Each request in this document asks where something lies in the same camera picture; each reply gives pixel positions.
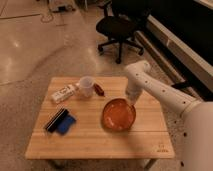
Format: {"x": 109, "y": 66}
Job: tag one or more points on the black striped eraser brush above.
{"x": 53, "y": 123}

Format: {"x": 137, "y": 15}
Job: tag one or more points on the red brown small object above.
{"x": 99, "y": 91}

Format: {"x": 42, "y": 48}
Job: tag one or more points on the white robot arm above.
{"x": 197, "y": 150}

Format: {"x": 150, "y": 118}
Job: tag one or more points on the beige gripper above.
{"x": 132, "y": 98}

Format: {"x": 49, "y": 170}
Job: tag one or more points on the white device on floor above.
{"x": 60, "y": 5}

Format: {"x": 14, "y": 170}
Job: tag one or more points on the orange ceramic bowl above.
{"x": 118, "y": 115}

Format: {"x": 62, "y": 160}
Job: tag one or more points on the black office chair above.
{"x": 122, "y": 18}

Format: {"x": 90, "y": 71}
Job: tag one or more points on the wooden table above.
{"x": 148, "y": 138}

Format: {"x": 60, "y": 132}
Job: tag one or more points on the clear plastic measuring cup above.
{"x": 85, "y": 86}

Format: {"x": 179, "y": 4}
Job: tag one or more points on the blue sponge block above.
{"x": 64, "y": 126}

